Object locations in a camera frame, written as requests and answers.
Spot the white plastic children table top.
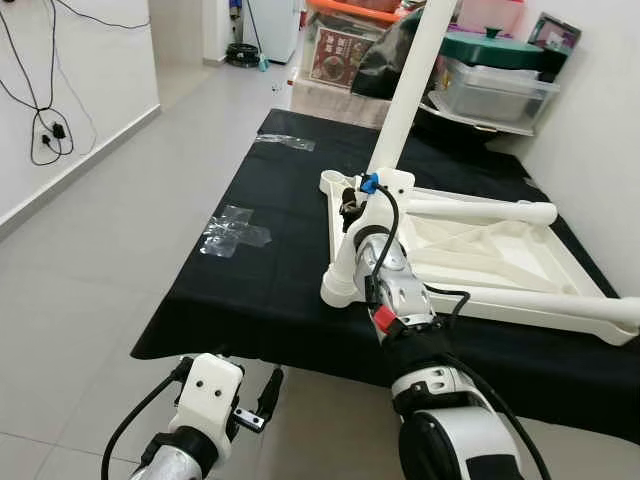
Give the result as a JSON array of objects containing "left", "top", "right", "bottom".
[{"left": 318, "top": 170, "right": 640, "bottom": 348}]

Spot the clear tape strip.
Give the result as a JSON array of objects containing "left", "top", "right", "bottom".
[{"left": 255, "top": 133, "right": 316, "bottom": 153}]

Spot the beige cloth covered shelf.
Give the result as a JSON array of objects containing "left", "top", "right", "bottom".
[{"left": 290, "top": 78, "right": 396, "bottom": 126}]

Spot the clear tape cross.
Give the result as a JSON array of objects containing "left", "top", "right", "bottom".
[{"left": 198, "top": 205, "right": 273, "bottom": 259}]

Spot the black plastic bag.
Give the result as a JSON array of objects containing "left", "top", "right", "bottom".
[{"left": 352, "top": 15, "right": 421, "bottom": 101}]

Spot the red printed cardboard box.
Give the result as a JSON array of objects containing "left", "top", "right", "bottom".
[{"left": 308, "top": 25, "right": 379, "bottom": 89}]

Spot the mop with blue head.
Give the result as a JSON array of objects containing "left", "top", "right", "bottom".
[{"left": 245, "top": 0, "right": 271, "bottom": 71}]

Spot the black round robot vacuum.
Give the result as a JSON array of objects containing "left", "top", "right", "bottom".
[{"left": 225, "top": 42, "right": 263, "bottom": 69}]

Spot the clear plastic storage bin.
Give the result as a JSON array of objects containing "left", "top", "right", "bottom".
[{"left": 430, "top": 58, "right": 561, "bottom": 126}]

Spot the white fridge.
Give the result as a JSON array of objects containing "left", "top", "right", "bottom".
[{"left": 245, "top": 0, "right": 301, "bottom": 63}]

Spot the orange bin lid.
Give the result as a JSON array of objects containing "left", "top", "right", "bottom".
[{"left": 305, "top": 0, "right": 401, "bottom": 26}]

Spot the purple printed box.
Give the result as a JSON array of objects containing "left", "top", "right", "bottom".
[{"left": 528, "top": 12, "right": 583, "bottom": 76}]

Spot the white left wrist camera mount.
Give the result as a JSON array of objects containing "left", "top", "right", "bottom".
[{"left": 178, "top": 352, "right": 245, "bottom": 443}]

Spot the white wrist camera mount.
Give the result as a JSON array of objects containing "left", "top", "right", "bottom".
[
  {"left": 345, "top": 168, "right": 416, "bottom": 241},
  {"left": 178, "top": 352, "right": 245, "bottom": 443}
]

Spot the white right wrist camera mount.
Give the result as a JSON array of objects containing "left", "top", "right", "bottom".
[{"left": 345, "top": 168, "right": 416, "bottom": 241}]

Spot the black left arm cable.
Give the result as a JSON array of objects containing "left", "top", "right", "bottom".
[{"left": 100, "top": 360, "right": 193, "bottom": 480}]

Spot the black wall cable with charger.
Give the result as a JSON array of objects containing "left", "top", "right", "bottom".
[{"left": 0, "top": 0, "right": 151, "bottom": 168}]

